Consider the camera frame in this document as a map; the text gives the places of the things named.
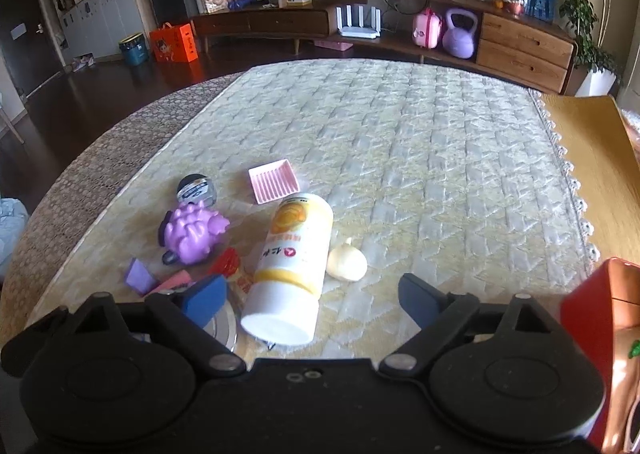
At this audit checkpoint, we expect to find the red snack packet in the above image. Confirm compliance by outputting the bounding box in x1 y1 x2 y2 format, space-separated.
207 247 242 280

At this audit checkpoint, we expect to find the pale yellow garlic bulb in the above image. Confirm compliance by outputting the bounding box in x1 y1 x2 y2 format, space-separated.
326 237 368 282

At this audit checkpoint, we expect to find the quilted cream table mat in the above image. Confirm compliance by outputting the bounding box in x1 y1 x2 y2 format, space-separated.
30 58 601 370

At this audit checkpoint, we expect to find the orange gift bag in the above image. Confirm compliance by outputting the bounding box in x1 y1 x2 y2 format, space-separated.
149 23 200 64

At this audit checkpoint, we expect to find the purple spiky toy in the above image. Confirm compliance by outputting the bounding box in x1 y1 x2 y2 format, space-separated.
158 200 231 266

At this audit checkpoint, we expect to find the pink ribbed soap dish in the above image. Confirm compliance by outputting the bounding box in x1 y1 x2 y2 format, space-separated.
248 158 301 205

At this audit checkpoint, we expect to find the small pink block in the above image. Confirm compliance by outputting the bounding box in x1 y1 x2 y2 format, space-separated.
146 269 198 299

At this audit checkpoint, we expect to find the grey black tape measure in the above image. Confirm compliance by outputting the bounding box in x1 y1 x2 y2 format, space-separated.
177 174 219 207

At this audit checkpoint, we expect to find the teal bucket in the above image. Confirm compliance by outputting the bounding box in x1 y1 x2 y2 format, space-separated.
118 33 150 67

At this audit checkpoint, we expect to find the white router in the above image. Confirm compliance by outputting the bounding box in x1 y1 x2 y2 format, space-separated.
335 5 382 39

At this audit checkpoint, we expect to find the purple kettlebell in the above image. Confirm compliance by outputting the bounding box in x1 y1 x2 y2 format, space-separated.
442 9 480 59

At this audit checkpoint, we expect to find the yellow white plastic bottle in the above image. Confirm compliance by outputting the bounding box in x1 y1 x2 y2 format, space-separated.
240 192 334 347

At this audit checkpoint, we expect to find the pink toy case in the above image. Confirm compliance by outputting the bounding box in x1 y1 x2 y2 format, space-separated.
412 9 445 49

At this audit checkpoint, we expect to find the wooden media cabinet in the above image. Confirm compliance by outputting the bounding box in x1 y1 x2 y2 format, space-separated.
190 0 578 95

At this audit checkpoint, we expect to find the light blue cloth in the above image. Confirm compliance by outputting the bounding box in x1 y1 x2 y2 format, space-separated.
0 196 29 280

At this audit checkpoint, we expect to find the white plant pot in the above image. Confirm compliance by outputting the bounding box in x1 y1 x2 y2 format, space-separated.
575 65 619 97

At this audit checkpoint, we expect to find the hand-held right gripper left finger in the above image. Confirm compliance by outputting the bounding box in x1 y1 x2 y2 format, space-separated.
75 275 246 379

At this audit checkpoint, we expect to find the tall green potted tree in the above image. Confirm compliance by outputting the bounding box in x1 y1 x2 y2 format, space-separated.
552 0 626 72

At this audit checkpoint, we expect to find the dark wooden door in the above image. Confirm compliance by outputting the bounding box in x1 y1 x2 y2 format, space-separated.
0 0 64 96

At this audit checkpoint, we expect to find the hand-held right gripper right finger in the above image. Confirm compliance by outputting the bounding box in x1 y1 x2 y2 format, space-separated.
380 274 561 379

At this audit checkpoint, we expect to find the small purple block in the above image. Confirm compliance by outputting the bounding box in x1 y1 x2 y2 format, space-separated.
124 257 160 296

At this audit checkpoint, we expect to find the red tin box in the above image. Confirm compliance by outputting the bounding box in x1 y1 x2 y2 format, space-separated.
560 257 640 454

